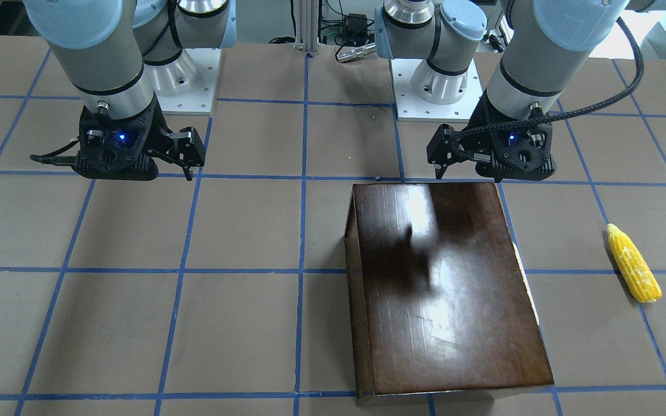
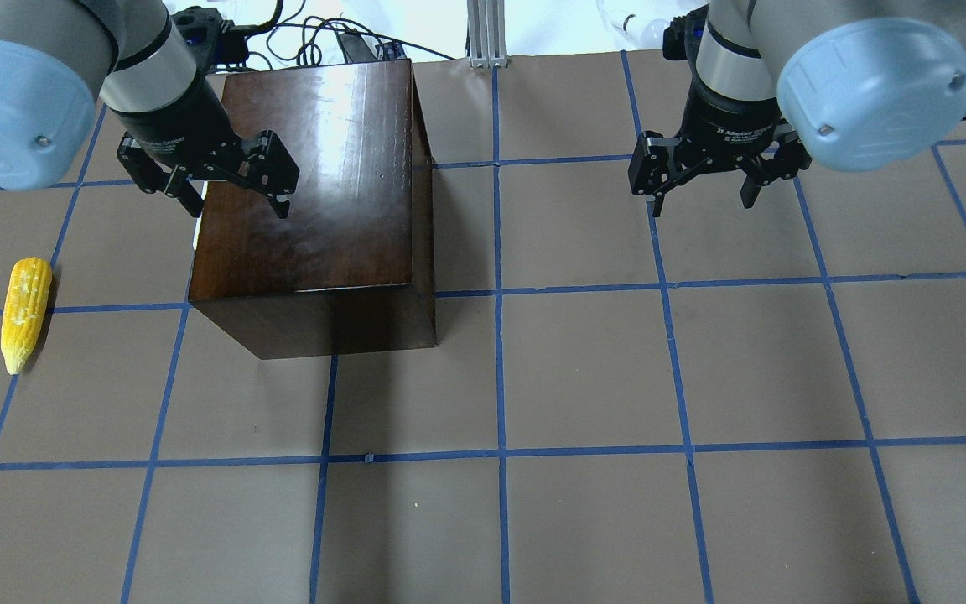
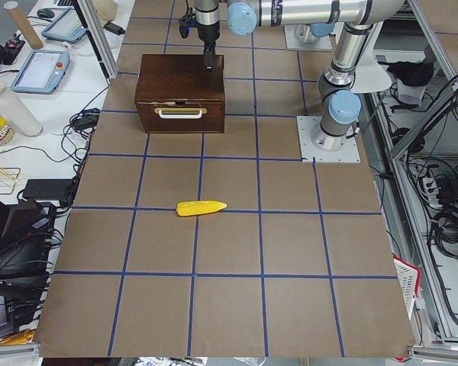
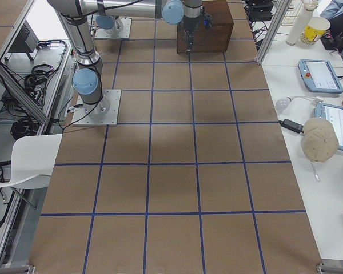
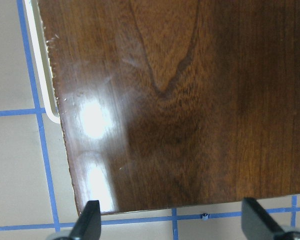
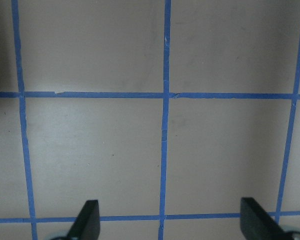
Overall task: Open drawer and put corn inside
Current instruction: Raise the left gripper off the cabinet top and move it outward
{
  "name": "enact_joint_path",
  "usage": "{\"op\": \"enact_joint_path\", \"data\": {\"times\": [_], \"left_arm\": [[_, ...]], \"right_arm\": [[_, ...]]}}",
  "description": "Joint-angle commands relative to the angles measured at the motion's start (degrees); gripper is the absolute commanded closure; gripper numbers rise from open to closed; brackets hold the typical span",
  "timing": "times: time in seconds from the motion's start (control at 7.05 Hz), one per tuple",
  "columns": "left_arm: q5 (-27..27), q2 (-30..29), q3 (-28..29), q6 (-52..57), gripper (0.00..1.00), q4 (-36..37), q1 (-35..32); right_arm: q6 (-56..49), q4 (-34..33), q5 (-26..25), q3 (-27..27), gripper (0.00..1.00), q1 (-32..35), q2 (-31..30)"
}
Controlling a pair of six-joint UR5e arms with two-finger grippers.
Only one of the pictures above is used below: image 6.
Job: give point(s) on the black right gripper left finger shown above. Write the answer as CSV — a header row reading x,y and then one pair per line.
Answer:
x,y
87,225

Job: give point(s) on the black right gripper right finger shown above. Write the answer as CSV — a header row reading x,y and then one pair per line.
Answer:
x,y
256,224

